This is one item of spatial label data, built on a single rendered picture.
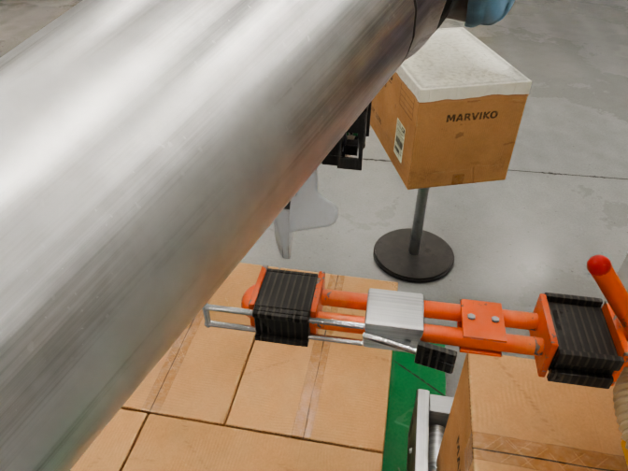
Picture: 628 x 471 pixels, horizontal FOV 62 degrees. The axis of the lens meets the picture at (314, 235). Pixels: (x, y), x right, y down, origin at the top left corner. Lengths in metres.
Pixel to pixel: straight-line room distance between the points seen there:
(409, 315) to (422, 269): 1.94
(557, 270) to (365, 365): 1.53
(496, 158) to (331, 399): 1.14
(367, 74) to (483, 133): 1.86
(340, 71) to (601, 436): 0.91
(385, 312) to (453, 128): 1.38
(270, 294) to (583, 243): 2.53
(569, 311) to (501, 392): 0.33
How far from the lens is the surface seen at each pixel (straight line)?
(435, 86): 1.88
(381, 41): 0.18
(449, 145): 2.00
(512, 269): 2.75
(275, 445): 1.37
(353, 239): 2.76
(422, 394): 1.39
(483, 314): 0.68
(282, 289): 0.66
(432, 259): 2.65
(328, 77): 0.16
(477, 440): 0.94
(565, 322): 0.70
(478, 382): 1.01
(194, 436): 1.41
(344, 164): 0.49
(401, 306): 0.66
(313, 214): 0.49
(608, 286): 0.64
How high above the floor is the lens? 1.73
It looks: 39 degrees down
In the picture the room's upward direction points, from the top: straight up
